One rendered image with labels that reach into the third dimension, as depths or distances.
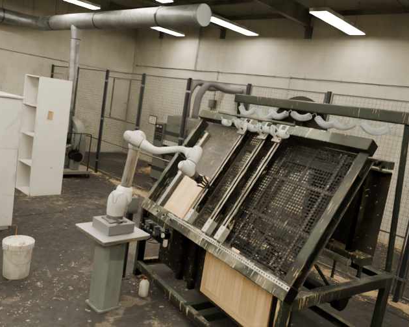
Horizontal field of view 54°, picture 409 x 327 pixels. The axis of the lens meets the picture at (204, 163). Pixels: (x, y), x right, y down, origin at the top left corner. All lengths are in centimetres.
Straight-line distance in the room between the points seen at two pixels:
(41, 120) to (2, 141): 187
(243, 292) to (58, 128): 496
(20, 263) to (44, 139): 333
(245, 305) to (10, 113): 368
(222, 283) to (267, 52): 696
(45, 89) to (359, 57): 590
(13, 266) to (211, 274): 199
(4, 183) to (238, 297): 342
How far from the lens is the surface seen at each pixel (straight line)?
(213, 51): 1094
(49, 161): 753
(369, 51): 862
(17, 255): 447
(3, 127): 555
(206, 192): 380
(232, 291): 365
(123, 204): 371
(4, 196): 575
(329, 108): 395
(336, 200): 301
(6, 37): 1176
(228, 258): 328
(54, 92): 738
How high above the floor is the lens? 201
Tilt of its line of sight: 8 degrees down
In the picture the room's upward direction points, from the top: 9 degrees clockwise
